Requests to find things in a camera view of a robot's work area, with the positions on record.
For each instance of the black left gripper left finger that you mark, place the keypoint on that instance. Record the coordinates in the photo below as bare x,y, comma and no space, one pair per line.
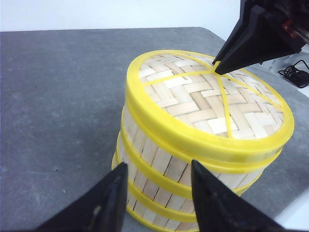
101,209

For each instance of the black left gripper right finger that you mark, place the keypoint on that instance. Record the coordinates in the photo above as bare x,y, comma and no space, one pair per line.
218,209

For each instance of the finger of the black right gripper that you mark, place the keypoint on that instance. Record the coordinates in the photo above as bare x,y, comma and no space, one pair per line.
245,54
239,29

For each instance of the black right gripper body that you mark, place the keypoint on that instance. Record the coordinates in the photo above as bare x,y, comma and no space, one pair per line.
279,22

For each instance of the bamboo steamer tray yellow rims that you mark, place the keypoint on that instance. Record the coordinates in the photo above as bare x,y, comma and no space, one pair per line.
156,157
157,222
150,188

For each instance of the woven bamboo steamer lid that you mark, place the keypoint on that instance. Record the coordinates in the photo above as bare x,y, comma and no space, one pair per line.
232,123

